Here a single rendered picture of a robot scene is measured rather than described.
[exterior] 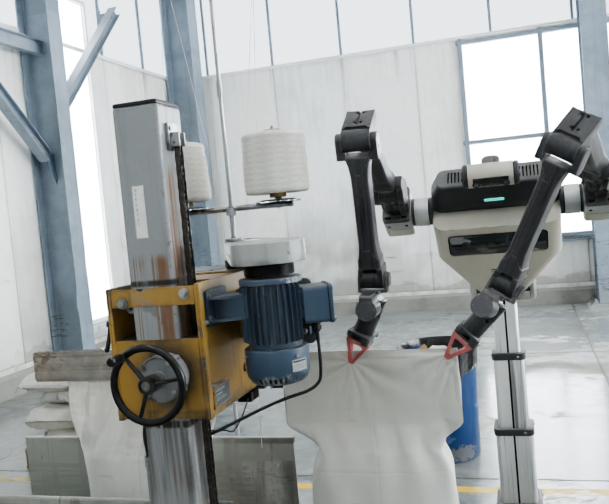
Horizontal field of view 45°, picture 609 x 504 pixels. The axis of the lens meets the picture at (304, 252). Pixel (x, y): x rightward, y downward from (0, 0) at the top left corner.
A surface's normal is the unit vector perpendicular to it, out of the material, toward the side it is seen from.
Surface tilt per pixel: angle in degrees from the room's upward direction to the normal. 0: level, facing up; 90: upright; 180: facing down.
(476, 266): 130
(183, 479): 90
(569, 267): 90
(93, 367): 90
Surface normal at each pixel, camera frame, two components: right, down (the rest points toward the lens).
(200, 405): -0.29, 0.07
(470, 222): -0.26, -0.71
